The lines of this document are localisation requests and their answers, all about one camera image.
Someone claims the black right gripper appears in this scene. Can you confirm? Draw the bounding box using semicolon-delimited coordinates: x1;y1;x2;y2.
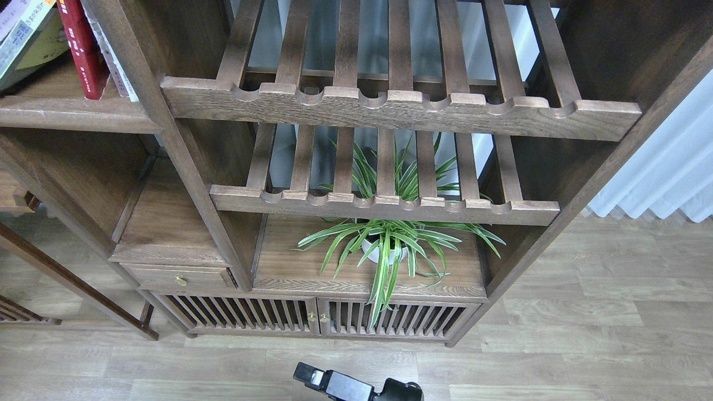
293;362;424;400

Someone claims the red paperback book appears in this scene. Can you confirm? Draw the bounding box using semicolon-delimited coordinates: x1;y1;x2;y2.
57;0;109;100

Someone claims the green and black book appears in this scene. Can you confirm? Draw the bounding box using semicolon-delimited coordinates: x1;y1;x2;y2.
1;1;69;92

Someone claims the white paperback book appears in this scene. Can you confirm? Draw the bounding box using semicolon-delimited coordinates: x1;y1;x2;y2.
0;0;30;43

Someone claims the white plant pot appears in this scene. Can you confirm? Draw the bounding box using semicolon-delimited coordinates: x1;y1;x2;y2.
362;234;409;266

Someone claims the brass drawer knob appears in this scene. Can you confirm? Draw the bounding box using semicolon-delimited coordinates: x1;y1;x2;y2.
175;275;188;286

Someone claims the dark wooden bookshelf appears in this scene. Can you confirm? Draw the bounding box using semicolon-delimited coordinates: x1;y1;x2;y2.
2;1;711;347

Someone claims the green spider plant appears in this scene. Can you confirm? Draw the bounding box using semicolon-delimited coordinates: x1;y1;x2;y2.
291;140;506;329

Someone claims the white upright book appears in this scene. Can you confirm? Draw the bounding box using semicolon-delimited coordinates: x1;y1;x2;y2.
81;1;139;102

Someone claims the white curtain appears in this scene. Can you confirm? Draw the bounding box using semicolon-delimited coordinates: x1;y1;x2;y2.
588;73;712;223

